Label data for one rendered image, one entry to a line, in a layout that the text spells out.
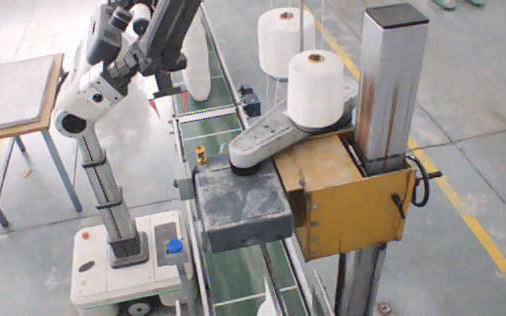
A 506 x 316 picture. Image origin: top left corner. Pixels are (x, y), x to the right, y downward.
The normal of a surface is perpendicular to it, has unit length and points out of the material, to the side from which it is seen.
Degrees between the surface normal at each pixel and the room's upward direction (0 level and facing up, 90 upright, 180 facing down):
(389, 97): 90
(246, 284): 0
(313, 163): 0
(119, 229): 90
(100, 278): 0
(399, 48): 90
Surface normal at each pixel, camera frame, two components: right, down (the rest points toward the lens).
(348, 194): 0.22, 0.62
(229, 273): -0.07, -0.75
